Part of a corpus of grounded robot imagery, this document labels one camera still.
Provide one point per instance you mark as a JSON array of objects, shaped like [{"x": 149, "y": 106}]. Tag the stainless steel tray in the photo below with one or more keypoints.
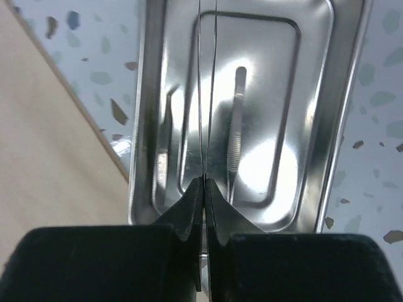
[{"x": 252, "y": 94}]

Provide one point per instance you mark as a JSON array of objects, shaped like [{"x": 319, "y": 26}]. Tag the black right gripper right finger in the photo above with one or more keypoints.
[{"x": 247, "y": 264}]

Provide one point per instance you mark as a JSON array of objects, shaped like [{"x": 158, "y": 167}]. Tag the steel tweezers short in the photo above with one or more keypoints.
[{"x": 235, "y": 133}]

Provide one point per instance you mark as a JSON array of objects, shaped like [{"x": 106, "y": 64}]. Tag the beige cloth mat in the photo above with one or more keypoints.
[{"x": 54, "y": 168}]

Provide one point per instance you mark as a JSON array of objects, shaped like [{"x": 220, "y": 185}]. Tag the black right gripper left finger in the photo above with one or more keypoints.
[{"x": 156, "y": 262}]

